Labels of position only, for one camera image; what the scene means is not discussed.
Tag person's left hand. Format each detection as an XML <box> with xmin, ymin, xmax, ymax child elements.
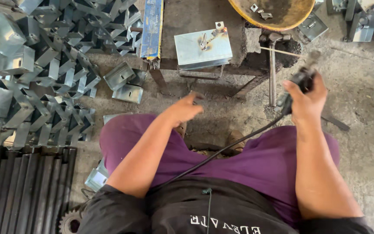
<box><xmin>164</xmin><ymin>91</ymin><xmax>206</xmax><ymax>128</ymax></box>

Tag person's right brown shoe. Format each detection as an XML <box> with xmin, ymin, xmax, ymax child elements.
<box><xmin>227</xmin><ymin>130</ymin><xmax>247</xmax><ymax>154</ymax></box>

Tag yellow rusty metal bowl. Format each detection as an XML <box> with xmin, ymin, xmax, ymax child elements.
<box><xmin>227</xmin><ymin>0</ymin><xmax>316</xmax><ymax>32</ymax></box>

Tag thin welding electrode rod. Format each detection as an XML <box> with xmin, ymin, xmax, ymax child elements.
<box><xmin>260</xmin><ymin>46</ymin><xmax>305</xmax><ymax>59</ymax></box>

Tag blue welding electrode box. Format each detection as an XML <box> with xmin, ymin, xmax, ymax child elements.
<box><xmin>140</xmin><ymin>0</ymin><xmax>164</xmax><ymax>70</ymax></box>

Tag purple trousers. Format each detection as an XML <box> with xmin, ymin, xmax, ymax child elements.
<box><xmin>99</xmin><ymin>113</ymin><xmax>340</xmax><ymax>229</ymax></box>

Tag steel hammer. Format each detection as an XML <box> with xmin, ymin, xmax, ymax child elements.
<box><xmin>259</xmin><ymin>32</ymin><xmax>292</xmax><ymax>108</ymax></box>

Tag person's brown shoe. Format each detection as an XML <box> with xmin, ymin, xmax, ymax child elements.
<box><xmin>173</xmin><ymin>122</ymin><xmax>188</xmax><ymax>139</ymax></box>
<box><xmin>227</xmin><ymin>130</ymin><xmax>247</xmax><ymax>154</ymax></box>

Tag black welding electrode holder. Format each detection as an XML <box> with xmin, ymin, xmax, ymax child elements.
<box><xmin>276</xmin><ymin>50</ymin><xmax>321</xmax><ymax>116</ymax></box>

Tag stack of dark angle bars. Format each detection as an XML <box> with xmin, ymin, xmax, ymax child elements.
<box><xmin>0</xmin><ymin>146</ymin><xmax>78</xmax><ymax>234</ymax></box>

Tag galvanized metal box with hasp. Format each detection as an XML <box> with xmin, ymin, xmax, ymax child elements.
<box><xmin>174</xmin><ymin>21</ymin><xmax>234</xmax><ymax>71</ymax></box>

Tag small metal hasp piece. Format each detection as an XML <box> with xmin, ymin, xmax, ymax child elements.
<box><xmin>257</xmin><ymin>9</ymin><xmax>274</xmax><ymax>20</ymax></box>

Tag person's left brown shoe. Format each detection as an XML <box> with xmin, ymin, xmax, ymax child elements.
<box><xmin>173</xmin><ymin>122</ymin><xmax>188</xmax><ymax>139</ymax></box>

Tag rusty metal gear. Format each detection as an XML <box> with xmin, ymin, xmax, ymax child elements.
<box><xmin>58</xmin><ymin>207</ymin><xmax>84</xmax><ymax>234</ymax></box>

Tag pile of galvanized metal brackets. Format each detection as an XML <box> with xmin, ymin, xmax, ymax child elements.
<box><xmin>0</xmin><ymin>0</ymin><xmax>144</xmax><ymax>151</ymax></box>

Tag black welding cable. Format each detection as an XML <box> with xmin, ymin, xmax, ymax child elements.
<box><xmin>151</xmin><ymin>112</ymin><xmax>285</xmax><ymax>193</ymax></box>

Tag person's right hand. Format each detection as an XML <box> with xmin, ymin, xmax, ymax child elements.
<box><xmin>282</xmin><ymin>73</ymin><xmax>329</xmax><ymax>126</ymax></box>

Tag dark metal work table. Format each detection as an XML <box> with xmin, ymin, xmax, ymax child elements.
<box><xmin>147</xmin><ymin>0</ymin><xmax>302</xmax><ymax>99</ymax></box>

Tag finished metal box with latch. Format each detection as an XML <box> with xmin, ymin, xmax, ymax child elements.
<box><xmin>295</xmin><ymin>11</ymin><xmax>329</xmax><ymax>43</ymax></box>
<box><xmin>346</xmin><ymin>11</ymin><xmax>374</xmax><ymax>43</ymax></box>

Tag black printed shirt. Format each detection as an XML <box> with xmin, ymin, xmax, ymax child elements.
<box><xmin>76</xmin><ymin>176</ymin><xmax>374</xmax><ymax>234</ymax></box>

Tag single galvanized metal bracket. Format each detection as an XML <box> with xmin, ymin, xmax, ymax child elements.
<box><xmin>103</xmin><ymin>112</ymin><xmax>133</xmax><ymax>126</ymax></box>
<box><xmin>84</xmin><ymin>158</ymin><xmax>110</xmax><ymax>192</ymax></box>
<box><xmin>112</xmin><ymin>83</ymin><xmax>144</xmax><ymax>105</ymax></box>
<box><xmin>103</xmin><ymin>61</ymin><xmax>136</xmax><ymax>91</ymax></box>

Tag flat dark metal bar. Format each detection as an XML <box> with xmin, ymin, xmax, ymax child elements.
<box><xmin>320</xmin><ymin>108</ymin><xmax>351</xmax><ymax>132</ymax></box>

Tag clip-on microphone with cord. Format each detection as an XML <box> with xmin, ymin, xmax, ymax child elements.
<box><xmin>201</xmin><ymin>187</ymin><xmax>213</xmax><ymax>234</ymax></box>

